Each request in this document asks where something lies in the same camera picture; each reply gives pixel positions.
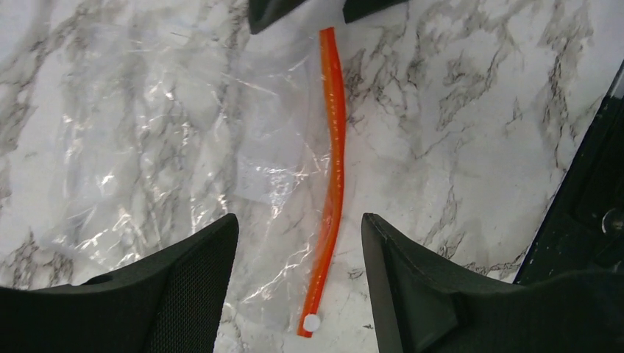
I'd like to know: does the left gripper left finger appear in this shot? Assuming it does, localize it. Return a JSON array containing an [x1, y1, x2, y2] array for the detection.
[[1, 214, 239, 352]]

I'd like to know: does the clear zip top bag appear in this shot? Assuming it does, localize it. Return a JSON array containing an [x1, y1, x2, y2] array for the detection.
[[43, 27, 346, 338]]

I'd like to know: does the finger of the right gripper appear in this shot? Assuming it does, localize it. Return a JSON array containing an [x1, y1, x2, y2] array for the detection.
[[247, 0, 305, 35], [342, 0, 407, 24]]

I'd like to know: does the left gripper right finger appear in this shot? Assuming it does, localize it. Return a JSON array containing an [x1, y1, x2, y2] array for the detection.
[[361, 213, 623, 352]]

